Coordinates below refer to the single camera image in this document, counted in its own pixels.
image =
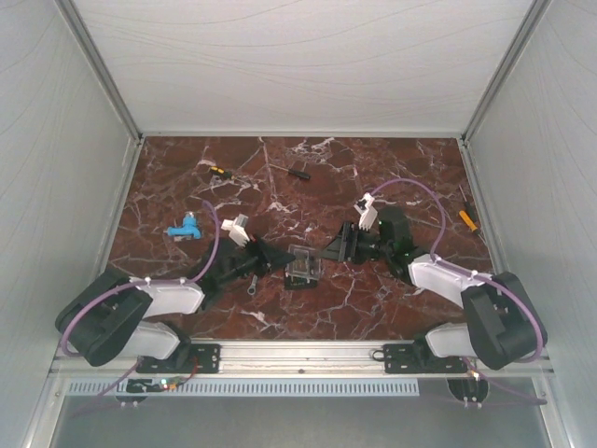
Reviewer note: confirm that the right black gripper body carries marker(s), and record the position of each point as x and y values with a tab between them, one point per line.
363	244

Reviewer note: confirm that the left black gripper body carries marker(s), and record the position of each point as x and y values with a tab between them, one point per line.
248	261

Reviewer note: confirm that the black fuse box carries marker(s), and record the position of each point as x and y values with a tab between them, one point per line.
299	283

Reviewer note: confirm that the clear plastic fuse box lid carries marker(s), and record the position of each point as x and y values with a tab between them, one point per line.
307	263

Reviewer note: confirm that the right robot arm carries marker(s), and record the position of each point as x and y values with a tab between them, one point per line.
501	324

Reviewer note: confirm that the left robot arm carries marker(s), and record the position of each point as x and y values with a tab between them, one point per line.
118	315

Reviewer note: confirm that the silver combination wrench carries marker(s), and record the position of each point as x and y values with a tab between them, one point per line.
252	289

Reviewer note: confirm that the yellow black small screwdriver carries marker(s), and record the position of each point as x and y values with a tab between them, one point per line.
220	172

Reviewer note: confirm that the thin black screwdriver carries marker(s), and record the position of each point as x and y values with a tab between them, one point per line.
469	209

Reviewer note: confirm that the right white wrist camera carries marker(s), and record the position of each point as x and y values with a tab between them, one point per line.
367	213

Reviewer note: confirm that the black handle screwdriver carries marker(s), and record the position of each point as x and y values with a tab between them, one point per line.
293	172

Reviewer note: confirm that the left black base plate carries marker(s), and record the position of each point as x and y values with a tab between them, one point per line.
202	358

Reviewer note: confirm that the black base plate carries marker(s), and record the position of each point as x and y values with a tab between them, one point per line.
415	358
202	358

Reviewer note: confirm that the orange handle screwdriver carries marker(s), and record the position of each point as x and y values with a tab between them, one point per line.
470	223

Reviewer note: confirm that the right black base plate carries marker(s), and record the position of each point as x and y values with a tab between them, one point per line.
415	358

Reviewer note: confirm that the grey slotted cable duct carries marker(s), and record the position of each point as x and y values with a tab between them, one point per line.
280	387

